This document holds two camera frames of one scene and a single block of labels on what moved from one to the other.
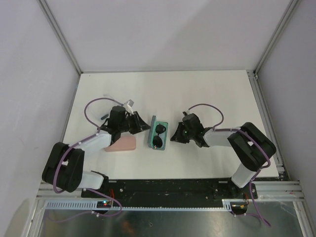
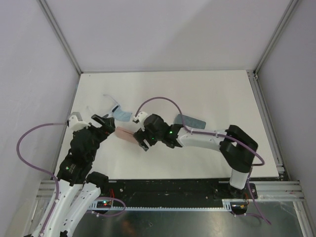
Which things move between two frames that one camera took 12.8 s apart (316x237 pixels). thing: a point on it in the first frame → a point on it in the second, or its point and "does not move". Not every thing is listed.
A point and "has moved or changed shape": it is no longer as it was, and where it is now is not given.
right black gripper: [177, 137] → [142, 134]
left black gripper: [139, 124] → [107, 126]
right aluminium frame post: [290, 7] does not move
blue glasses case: [157, 134] has moved or changed shape
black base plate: [172, 190] does not move
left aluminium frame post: [59, 36] does not move
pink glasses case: [123, 143] has moved or changed shape
